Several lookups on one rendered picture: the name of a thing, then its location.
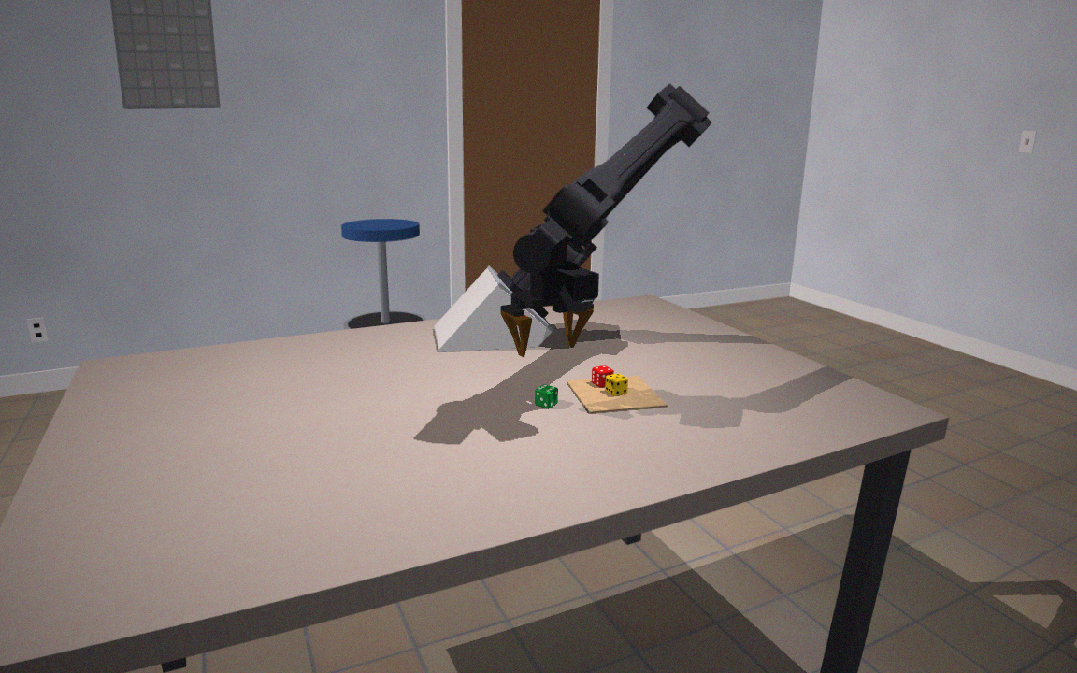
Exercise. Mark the yellow dice with black pips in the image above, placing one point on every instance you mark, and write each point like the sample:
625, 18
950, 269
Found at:
616, 384

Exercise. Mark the red dice with white pips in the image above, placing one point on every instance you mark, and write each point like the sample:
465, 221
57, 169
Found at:
599, 374

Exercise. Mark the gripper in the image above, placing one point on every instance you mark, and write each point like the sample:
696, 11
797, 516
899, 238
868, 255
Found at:
515, 313

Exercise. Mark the tan mat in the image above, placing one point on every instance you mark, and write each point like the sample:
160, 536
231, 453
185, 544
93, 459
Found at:
597, 400

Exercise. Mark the green dice with white pips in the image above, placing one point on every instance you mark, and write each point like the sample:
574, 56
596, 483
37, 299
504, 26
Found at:
546, 396

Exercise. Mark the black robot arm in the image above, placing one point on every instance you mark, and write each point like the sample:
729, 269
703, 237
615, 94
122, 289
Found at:
575, 213

